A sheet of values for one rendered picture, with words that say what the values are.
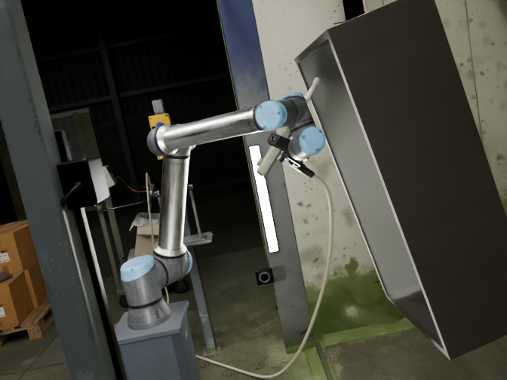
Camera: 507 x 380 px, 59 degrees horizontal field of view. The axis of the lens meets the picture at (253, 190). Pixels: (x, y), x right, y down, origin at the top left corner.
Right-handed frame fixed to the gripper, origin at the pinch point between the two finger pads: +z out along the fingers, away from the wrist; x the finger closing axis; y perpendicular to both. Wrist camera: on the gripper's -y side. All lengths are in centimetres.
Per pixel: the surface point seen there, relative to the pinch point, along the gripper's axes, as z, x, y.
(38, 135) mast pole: -115, -49, -46
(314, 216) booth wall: 70, -1, 45
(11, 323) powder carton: 230, -176, -89
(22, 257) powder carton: 262, -134, -118
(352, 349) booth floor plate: 67, -55, 101
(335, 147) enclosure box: 11.6, 19.8, 21.8
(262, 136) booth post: 65, 22, -5
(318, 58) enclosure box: 4.3, 47.4, -6.4
